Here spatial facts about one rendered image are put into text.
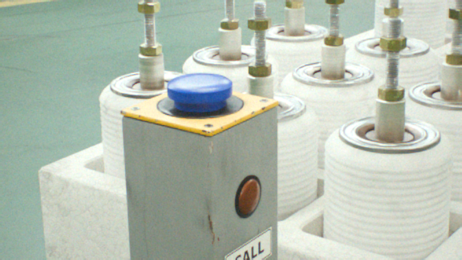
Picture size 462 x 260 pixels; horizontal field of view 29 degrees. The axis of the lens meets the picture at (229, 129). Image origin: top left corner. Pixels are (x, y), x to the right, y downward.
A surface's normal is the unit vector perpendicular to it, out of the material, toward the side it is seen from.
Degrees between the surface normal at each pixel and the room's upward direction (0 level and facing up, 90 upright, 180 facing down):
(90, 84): 0
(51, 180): 90
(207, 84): 0
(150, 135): 90
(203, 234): 90
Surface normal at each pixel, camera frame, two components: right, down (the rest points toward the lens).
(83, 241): -0.59, 0.28
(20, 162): -0.02, -0.94
